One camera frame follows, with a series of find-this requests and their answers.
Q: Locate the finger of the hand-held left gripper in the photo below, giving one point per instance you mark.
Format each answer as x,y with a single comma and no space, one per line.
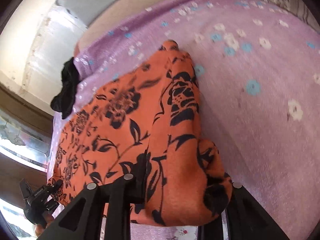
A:
55,185
51,206

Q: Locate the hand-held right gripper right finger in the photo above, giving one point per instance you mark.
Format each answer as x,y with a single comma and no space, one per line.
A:
240,217

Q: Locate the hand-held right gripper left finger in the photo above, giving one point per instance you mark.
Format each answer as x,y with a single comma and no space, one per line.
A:
140,180

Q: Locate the orange black floral dress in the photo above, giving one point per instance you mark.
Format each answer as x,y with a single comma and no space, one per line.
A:
150,130

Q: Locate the person's left hand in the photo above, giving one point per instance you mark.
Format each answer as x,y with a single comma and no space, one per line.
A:
42,228

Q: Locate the wooden stained glass door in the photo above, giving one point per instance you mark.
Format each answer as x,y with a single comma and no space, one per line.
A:
15,167

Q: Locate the purple floral bedsheet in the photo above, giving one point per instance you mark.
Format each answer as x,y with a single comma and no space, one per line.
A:
250,130

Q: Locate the black crumpled cloth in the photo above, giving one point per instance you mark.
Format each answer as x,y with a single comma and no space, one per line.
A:
66,90

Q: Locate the grey pillow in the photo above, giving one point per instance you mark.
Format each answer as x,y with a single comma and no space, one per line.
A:
100,2

